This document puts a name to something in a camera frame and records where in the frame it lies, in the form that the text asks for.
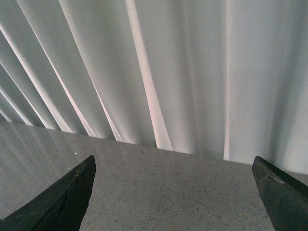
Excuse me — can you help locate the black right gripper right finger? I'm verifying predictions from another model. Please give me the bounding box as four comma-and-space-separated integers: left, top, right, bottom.
252, 156, 308, 231

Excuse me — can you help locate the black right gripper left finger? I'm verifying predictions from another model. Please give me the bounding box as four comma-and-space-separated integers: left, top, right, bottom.
0, 155, 96, 231

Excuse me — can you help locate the white pleated curtain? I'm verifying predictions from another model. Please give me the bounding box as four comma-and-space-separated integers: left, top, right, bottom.
0, 0, 308, 174

